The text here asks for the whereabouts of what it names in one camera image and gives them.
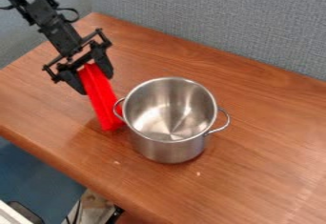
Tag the stainless steel pot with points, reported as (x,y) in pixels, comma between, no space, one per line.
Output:
(169,113)

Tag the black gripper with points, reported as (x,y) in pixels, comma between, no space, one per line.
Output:
(78,50)

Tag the black table leg frame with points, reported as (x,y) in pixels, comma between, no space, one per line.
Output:
(94,215)

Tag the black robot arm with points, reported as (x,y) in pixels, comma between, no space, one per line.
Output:
(41,13)

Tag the red rectangular block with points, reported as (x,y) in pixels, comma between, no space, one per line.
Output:
(102,96)

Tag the white object at corner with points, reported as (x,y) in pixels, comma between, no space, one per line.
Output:
(10,216)

